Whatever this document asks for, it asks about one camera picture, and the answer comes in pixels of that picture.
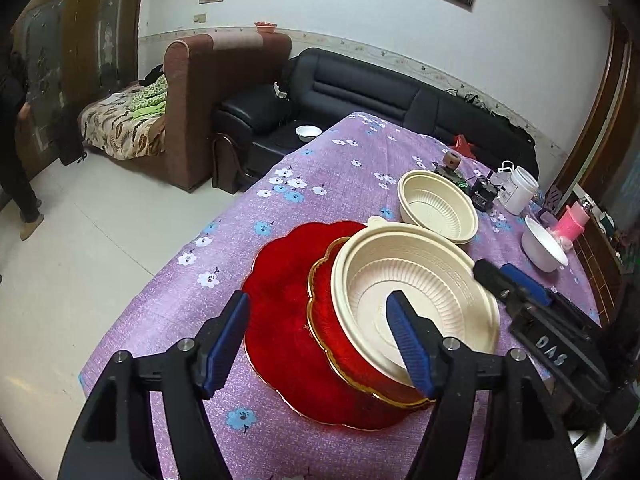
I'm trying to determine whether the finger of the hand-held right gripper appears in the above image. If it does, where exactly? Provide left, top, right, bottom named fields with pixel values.
left=500, top=262, right=558, bottom=307
left=472, top=258, right=526, bottom=311

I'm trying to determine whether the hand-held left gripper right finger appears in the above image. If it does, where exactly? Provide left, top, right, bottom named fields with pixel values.
left=385, top=290, right=581, bottom=480

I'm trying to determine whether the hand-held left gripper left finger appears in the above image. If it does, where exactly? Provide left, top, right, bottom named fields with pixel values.
left=62, top=290, right=252, bottom=480

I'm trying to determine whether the deep red gold-rimmed plate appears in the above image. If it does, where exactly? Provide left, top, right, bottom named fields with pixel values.
left=306, top=235, right=438, bottom=408

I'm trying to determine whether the shallow red gold-rimmed plate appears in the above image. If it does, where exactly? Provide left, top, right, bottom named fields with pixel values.
left=241, top=220, right=436, bottom=432

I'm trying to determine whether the large cream plastic bowl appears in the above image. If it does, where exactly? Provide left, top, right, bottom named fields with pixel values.
left=330, top=215, right=502, bottom=376

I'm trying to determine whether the small cream plastic bowl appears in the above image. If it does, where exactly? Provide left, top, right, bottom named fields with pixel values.
left=397, top=170, right=480, bottom=245

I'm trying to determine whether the pink bottle with knit sleeve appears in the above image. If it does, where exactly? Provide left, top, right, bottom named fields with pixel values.
left=547, top=199, right=593, bottom=246

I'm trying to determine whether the black device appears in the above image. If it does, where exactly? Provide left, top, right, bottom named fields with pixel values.
left=470, top=177, right=501, bottom=212

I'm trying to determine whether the white plastic jar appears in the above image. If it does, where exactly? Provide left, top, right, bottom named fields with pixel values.
left=492, top=165, right=540, bottom=216

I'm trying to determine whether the purple floral tablecloth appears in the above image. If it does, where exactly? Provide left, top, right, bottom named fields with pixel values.
left=79, top=111, right=603, bottom=480

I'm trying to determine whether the leaf patterned blanket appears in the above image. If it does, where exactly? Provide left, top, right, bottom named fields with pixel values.
left=77, top=80, right=168, bottom=161

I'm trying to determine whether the black leather sofa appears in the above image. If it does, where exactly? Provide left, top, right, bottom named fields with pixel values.
left=212, top=47, right=540, bottom=193

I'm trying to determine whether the brown armchair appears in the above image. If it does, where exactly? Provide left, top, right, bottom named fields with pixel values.
left=164, top=31, right=293, bottom=193

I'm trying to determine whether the green cloth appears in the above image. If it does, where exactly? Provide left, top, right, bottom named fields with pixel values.
left=131, top=76, right=168, bottom=116

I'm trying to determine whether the black suitcase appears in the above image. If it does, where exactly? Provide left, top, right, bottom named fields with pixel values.
left=57, top=105, right=88, bottom=166

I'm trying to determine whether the dark wooden wardrobe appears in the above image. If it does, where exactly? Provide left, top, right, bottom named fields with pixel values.
left=10, top=0, right=148, bottom=181

